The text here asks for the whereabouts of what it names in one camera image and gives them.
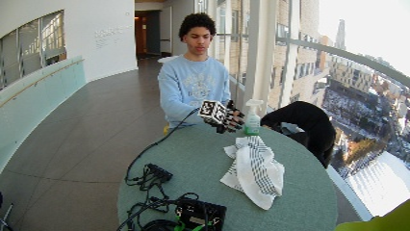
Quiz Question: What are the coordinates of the white green spray bottle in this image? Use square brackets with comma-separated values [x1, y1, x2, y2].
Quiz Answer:
[243, 98, 265, 137]

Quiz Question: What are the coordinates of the white marker cube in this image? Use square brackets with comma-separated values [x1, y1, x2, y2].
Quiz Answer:
[197, 99, 228, 126]

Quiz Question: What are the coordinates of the the person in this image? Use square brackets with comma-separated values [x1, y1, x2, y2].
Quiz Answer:
[156, 13, 235, 130]

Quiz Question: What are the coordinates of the white striped cloth towel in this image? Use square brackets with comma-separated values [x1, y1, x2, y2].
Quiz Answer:
[220, 135, 287, 211]

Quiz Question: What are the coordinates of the white pillar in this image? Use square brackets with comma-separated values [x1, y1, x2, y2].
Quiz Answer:
[243, 0, 280, 112]

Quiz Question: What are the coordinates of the small black hub box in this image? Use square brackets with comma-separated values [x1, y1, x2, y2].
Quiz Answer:
[146, 163, 175, 183]

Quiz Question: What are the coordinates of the white round table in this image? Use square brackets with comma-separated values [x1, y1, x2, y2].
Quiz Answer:
[156, 55, 181, 64]

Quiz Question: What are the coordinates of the black electronics box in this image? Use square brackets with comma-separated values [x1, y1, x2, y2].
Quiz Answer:
[175, 197, 228, 231]

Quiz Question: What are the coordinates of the grey window railing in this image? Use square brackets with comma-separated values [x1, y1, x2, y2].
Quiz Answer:
[275, 37, 410, 89]

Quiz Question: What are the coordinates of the yellow-green chair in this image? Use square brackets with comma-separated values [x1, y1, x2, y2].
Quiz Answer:
[335, 198, 410, 231]

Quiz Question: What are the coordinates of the grey metal stand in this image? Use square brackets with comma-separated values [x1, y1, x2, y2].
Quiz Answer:
[0, 192, 16, 231]

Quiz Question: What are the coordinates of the long black glove cable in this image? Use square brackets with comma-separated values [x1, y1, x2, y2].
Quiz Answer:
[124, 107, 203, 187]

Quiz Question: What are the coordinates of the bundle of black cables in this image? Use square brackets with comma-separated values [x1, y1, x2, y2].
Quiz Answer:
[116, 179, 200, 231]

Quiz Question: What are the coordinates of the green cable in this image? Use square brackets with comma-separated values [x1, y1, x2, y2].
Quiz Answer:
[172, 214, 208, 231]

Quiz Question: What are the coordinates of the wooden wall handrail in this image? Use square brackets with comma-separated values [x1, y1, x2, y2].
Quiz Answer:
[0, 58, 86, 109]

